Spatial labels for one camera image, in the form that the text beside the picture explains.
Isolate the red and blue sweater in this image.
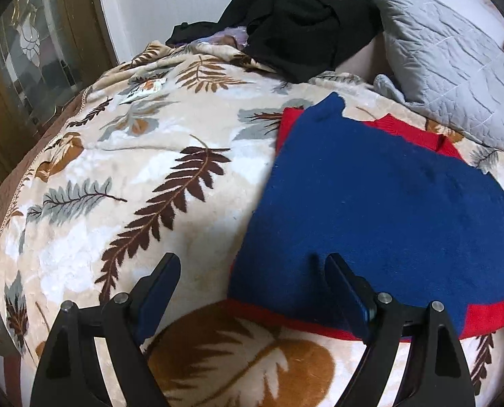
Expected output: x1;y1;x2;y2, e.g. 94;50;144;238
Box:
228;94;504;340

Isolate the purple garment under clothes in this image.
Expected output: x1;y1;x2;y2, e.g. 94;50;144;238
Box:
193;26;248;51

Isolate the black clothes pile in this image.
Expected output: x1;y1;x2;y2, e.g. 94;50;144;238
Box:
167;0;383;83

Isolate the leaf pattern beige blanket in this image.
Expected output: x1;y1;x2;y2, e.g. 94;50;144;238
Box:
0;43;504;406

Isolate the grey quilted pillow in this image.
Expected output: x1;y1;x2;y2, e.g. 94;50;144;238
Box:
372;0;504;151

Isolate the wooden door with glass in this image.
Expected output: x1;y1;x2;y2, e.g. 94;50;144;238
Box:
0;0;117;185

